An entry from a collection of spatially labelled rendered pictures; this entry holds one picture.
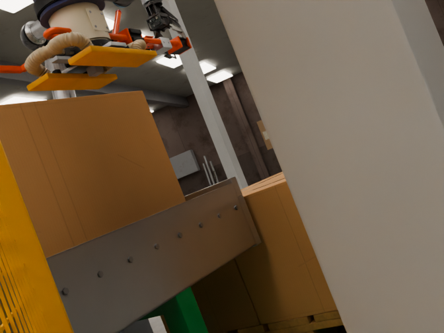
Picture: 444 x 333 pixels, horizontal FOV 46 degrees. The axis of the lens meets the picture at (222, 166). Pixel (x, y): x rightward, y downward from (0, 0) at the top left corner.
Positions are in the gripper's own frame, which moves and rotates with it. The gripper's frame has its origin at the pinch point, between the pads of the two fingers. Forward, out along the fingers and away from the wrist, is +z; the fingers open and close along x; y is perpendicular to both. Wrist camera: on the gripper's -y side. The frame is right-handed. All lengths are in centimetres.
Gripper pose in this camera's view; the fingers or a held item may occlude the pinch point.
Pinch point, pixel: (173, 47)
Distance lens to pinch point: 233.4
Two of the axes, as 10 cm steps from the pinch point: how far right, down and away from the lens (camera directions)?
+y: -4.5, 1.5, -8.8
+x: 8.1, -3.4, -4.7
